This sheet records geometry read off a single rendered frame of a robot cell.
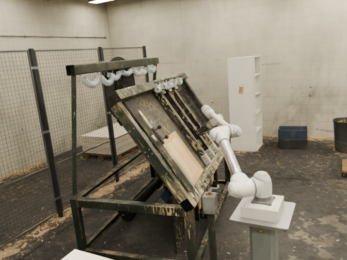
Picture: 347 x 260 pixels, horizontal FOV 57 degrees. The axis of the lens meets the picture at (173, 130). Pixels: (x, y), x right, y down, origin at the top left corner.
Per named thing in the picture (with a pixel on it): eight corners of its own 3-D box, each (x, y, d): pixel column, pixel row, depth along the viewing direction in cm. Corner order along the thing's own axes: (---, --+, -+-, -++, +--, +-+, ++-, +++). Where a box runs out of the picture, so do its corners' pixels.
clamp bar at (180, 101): (213, 153, 425) (228, 144, 416) (161, 81, 424) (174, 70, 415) (215, 151, 435) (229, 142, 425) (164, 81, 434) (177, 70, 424)
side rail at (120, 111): (178, 202, 301) (187, 197, 296) (110, 109, 300) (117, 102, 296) (180, 200, 306) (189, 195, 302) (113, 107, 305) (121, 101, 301)
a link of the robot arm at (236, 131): (236, 122, 329) (224, 124, 326) (244, 125, 312) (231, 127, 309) (237, 134, 332) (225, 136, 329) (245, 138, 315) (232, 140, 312)
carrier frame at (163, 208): (198, 282, 316) (191, 206, 297) (80, 263, 362) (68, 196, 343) (231, 190, 517) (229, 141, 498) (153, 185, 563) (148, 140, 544)
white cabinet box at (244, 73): (256, 151, 698) (254, 56, 651) (231, 150, 725) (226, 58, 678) (262, 144, 750) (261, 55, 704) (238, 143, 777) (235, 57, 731)
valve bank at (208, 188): (216, 218, 320) (214, 197, 315) (202, 217, 325) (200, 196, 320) (224, 197, 366) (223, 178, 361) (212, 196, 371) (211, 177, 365)
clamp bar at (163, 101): (205, 165, 382) (221, 156, 373) (147, 85, 381) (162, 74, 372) (207, 163, 392) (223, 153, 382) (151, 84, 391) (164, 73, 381)
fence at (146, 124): (190, 189, 321) (193, 187, 320) (135, 113, 321) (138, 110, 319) (191, 187, 326) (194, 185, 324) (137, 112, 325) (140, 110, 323)
